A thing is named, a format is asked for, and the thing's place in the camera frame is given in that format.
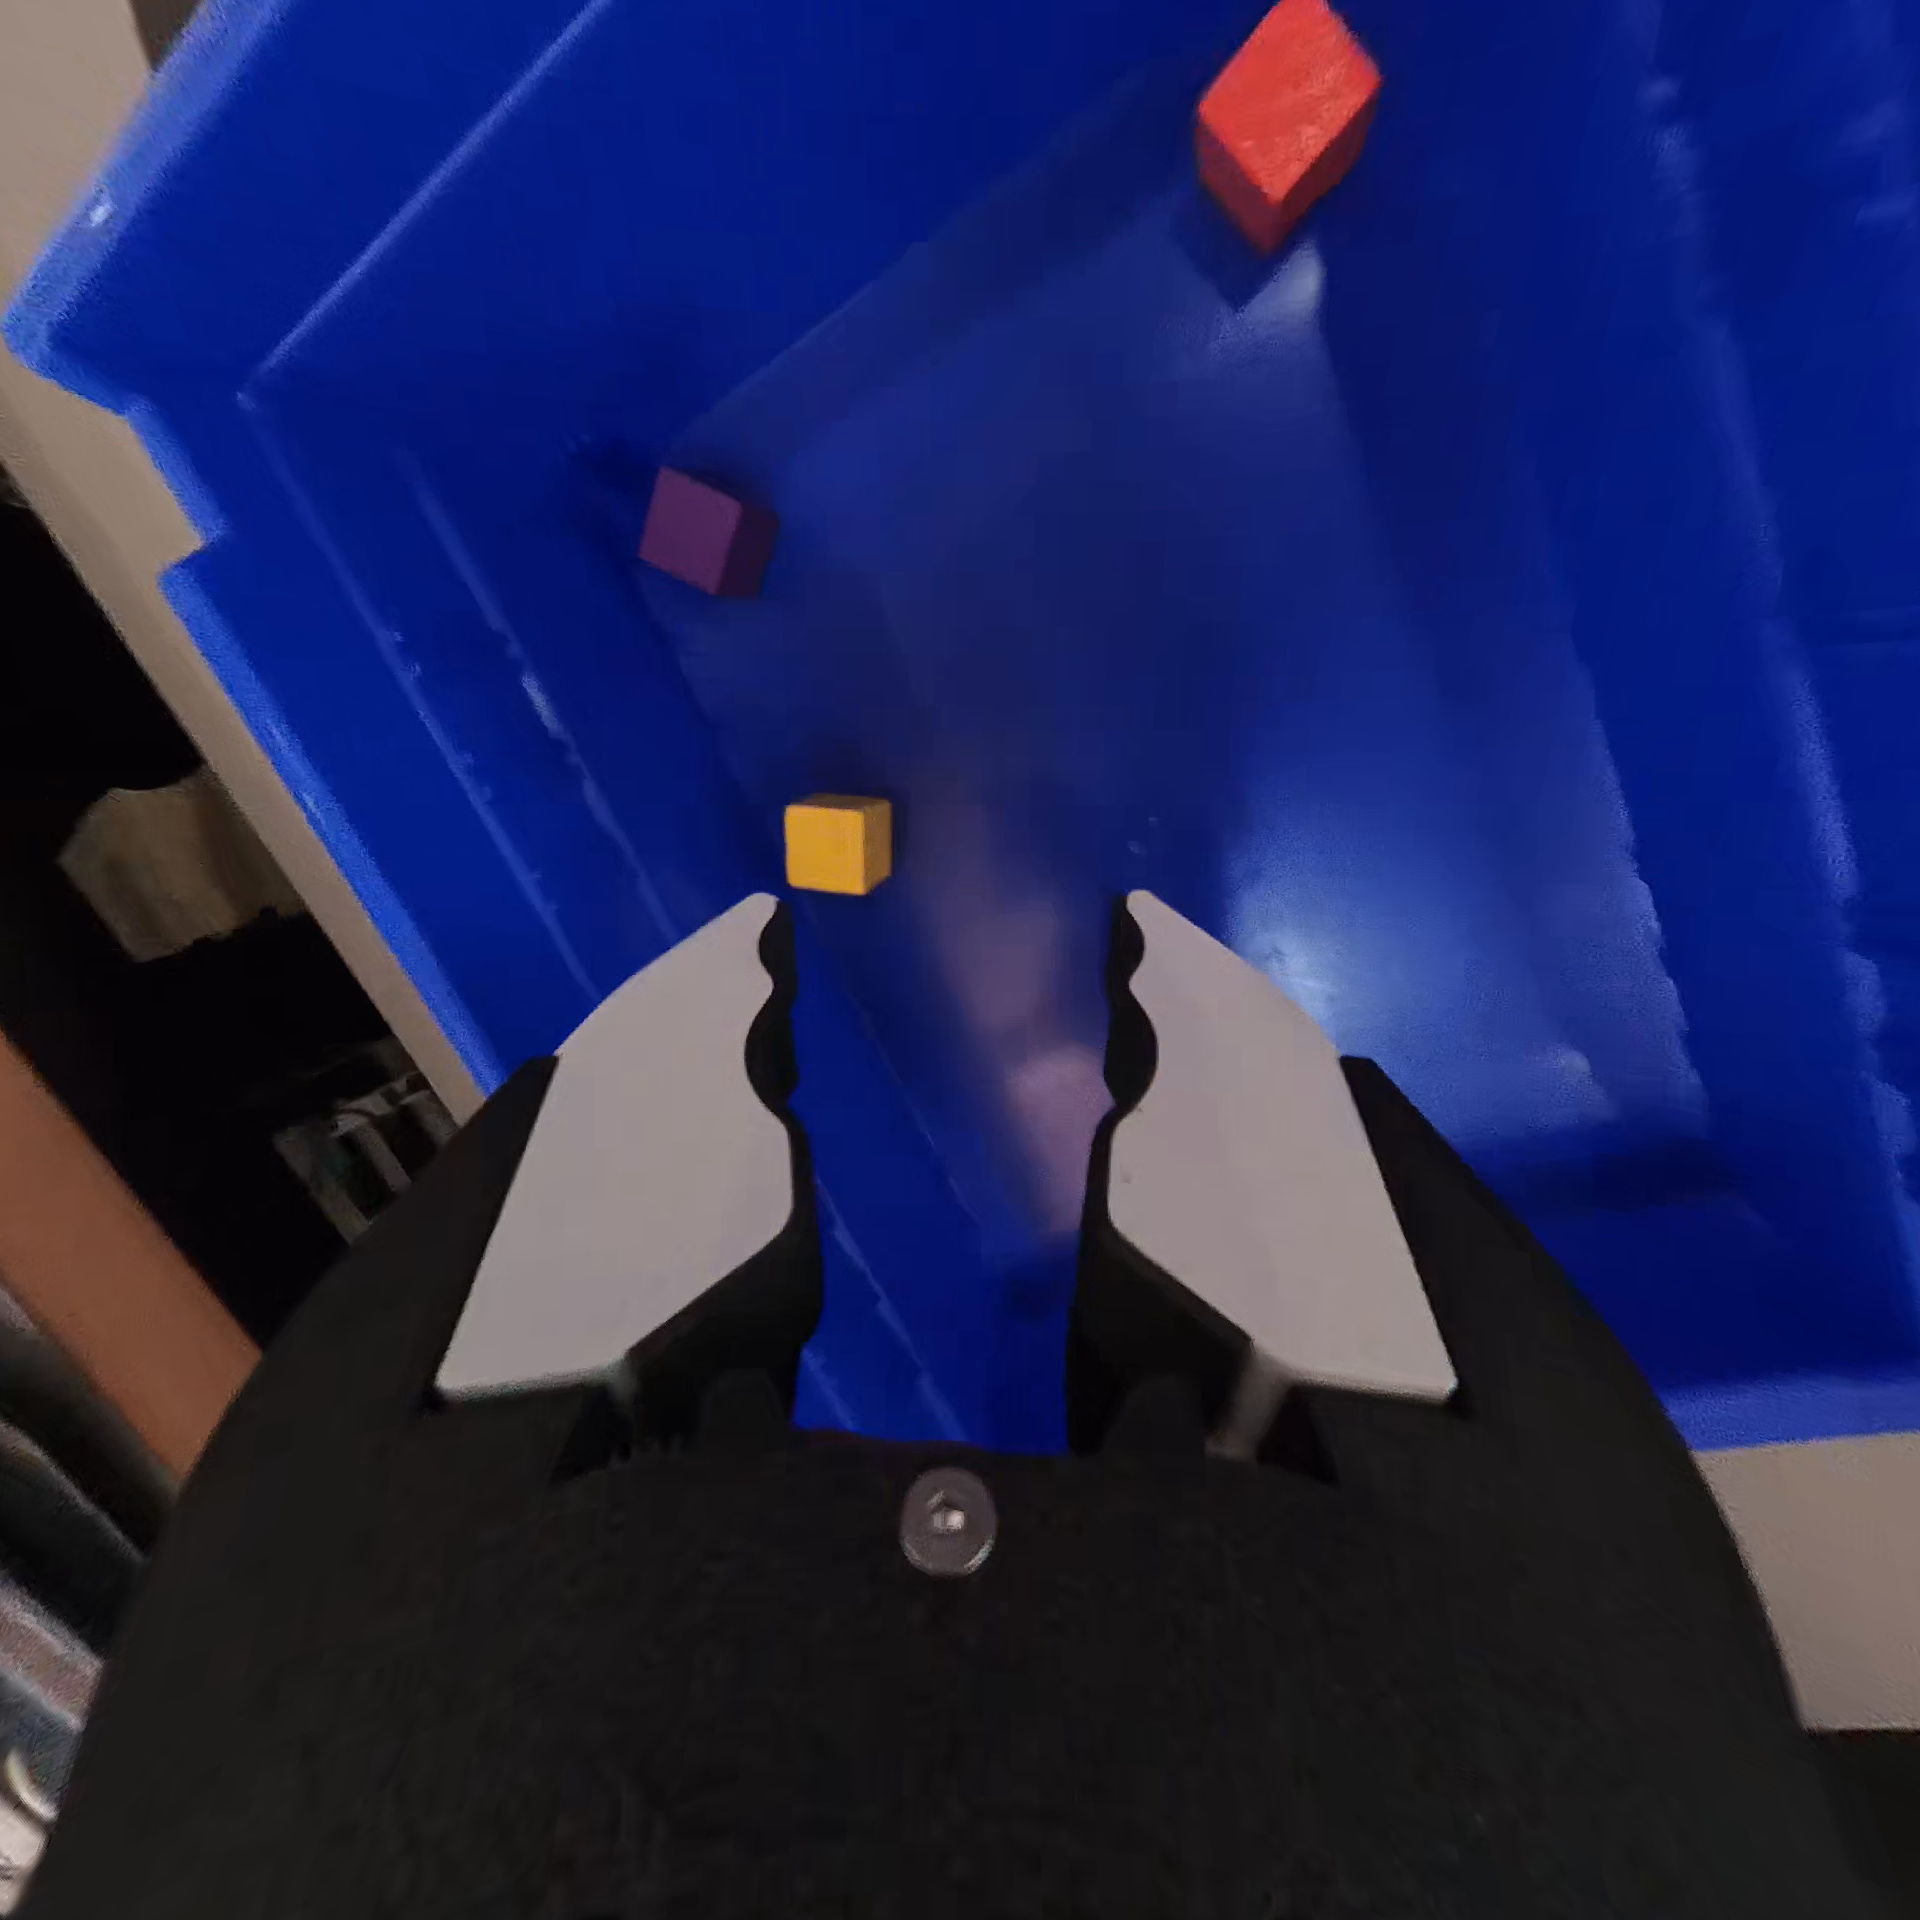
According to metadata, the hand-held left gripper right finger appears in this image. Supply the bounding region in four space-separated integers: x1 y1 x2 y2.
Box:
1068 888 1461 1451

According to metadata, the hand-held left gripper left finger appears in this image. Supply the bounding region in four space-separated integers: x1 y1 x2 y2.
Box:
435 892 825 1433

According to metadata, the yellow wooden cube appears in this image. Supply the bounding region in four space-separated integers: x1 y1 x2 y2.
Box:
783 795 895 897

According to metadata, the blue plastic bin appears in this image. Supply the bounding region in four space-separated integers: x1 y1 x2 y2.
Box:
0 0 1920 1451

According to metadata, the purple wooden cube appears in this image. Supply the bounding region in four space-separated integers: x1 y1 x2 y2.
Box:
637 464 779 598

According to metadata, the red wooden cube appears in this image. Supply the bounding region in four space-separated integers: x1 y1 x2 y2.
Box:
1195 0 1385 254

